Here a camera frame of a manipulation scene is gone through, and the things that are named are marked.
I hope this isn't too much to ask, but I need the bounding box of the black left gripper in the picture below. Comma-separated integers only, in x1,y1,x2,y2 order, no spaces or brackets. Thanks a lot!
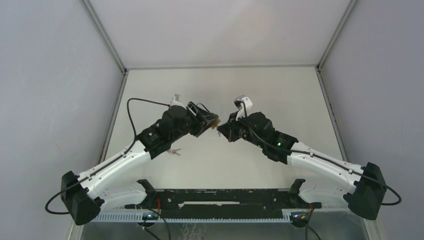
170,102,219,144

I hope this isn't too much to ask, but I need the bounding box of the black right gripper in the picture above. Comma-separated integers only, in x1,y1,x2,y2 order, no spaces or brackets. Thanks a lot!
217,111,265,150

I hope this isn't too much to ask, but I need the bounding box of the long shackle brass padlock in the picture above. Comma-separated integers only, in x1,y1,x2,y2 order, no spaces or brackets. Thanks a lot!
210,118,221,130

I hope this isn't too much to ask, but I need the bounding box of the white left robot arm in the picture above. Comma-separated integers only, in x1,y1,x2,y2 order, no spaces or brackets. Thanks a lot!
59,102,219,226

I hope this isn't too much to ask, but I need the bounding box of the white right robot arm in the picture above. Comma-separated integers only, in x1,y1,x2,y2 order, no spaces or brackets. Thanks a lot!
217,112,388,221

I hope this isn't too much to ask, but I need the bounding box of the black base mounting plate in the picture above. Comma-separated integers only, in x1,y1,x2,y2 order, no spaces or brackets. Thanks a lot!
125,188,322,218

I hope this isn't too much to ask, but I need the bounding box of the black right camera cable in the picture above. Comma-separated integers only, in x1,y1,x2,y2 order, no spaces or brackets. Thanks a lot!
238,100,402,206

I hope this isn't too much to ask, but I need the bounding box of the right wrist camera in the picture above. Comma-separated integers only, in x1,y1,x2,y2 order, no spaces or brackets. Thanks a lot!
233,95,253,121

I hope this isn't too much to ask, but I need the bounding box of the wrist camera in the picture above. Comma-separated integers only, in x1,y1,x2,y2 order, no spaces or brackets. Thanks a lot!
233,95,253,121
169,94,186,108

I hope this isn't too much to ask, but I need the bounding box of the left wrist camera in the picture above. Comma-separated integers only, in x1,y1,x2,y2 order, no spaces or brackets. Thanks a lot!
169,94,186,108

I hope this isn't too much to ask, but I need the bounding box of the white slotted cable duct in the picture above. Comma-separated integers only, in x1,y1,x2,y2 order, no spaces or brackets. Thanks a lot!
91,211,292,223

